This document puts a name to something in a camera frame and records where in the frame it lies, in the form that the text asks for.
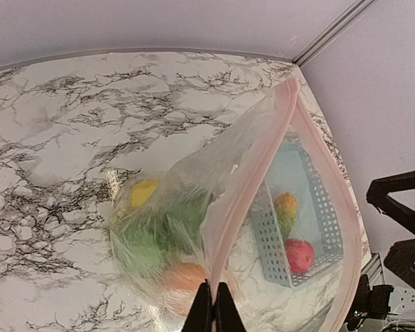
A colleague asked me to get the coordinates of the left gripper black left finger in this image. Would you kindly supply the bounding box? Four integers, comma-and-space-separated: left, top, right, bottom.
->
181, 280, 214, 332

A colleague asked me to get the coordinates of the yellow toy lemon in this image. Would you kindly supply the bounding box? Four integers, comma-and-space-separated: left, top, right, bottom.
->
130, 180, 158, 210

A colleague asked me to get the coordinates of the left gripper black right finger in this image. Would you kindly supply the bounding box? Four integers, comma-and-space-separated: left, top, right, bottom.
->
213, 282, 246, 332

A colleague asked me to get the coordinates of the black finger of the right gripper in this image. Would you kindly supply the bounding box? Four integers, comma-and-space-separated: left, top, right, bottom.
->
366, 170, 415, 235
383, 239, 415, 290

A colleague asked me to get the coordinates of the red toy apple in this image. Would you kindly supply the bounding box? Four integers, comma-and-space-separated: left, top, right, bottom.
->
284, 239, 315, 274

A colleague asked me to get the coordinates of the grey plastic basket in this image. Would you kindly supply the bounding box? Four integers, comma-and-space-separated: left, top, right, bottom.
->
248, 134, 344, 290

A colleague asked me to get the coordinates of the green toy cabbage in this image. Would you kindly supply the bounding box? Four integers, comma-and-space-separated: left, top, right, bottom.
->
112, 207, 170, 277

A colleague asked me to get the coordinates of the right aluminium frame post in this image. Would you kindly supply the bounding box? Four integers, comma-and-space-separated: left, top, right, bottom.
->
292, 0, 376, 66

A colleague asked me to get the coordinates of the green orange toy cucumber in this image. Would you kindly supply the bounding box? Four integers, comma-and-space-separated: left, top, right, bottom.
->
274, 193, 297, 240

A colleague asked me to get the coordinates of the green toy bell pepper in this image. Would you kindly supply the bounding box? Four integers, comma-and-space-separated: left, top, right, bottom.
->
165, 185, 215, 255

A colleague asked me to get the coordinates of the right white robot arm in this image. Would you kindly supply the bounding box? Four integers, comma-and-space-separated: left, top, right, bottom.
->
344, 170, 415, 331

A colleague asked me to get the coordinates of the clear zip top bag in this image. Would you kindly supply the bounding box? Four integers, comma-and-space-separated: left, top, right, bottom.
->
110, 77, 362, 331

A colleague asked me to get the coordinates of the orange toy orange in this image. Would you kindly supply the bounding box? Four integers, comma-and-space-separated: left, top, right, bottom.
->
159, 262, 206, 316

